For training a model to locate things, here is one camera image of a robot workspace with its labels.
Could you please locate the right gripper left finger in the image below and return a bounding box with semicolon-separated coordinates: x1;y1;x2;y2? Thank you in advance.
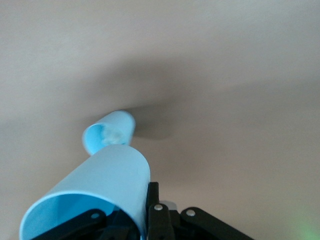
32;207;141;240

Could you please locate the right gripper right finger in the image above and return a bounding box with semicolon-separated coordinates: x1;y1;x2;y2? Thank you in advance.
145;181;254;240

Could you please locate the blue plastic cup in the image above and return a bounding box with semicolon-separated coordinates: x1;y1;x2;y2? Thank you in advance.
18;144;152;240
82;110;137;155

